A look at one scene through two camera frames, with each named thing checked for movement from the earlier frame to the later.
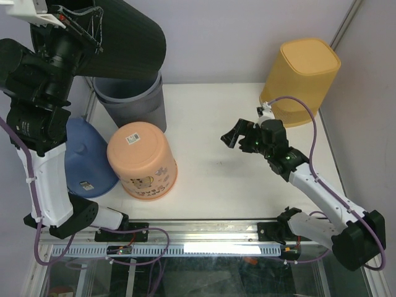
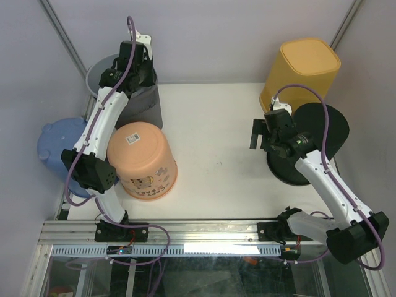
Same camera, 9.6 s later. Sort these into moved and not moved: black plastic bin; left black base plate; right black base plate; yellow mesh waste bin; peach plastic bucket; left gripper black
Moved: black plastic bin; left gripper black
Not moved: yellow mesh waste bin; right black base plate; peach plastic bucket; left black base plate
